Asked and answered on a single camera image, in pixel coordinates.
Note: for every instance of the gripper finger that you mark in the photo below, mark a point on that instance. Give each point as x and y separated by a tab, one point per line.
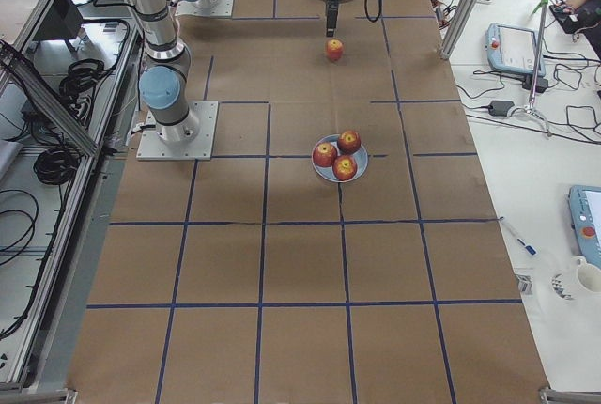
334	17
329	19

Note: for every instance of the red yellow apple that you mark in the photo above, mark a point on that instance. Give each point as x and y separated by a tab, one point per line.
334	49

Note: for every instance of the red plate apple back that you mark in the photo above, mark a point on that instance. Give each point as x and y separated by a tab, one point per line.
349	142

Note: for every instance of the red plate apple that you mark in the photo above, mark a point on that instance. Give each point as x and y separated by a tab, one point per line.
324	154
345	168
349	142

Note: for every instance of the red plate apple left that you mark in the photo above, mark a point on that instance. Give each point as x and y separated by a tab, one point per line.
324	154

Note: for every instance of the light blue plate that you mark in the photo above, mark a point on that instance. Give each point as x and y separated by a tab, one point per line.
360	157

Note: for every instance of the red plate apple front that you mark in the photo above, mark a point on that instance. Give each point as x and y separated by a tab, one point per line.
345	168

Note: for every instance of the teach pendant far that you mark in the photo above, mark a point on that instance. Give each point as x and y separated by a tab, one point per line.
510	49

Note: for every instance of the teach pendant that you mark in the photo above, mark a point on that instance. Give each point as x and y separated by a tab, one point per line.
510	49
584	205

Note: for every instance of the black power adapter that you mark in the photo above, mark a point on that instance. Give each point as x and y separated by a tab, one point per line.
500	108

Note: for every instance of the silver tripod stand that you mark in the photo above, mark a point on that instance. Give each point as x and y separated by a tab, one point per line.
529	109

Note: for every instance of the blue white pen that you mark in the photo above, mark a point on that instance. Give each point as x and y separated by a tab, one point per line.
520	240

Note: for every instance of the teach pendant near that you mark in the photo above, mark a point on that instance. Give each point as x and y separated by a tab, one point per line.
584	205

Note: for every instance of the white mug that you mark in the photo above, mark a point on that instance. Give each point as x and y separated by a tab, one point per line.
581	280

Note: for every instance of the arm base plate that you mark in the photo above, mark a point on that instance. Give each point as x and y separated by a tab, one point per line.
222	10
192	139

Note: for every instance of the aluminium frame post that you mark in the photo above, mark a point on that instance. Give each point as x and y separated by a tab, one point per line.
456	27

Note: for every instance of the aluminium side frame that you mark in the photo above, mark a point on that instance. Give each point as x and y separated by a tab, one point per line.
36	217

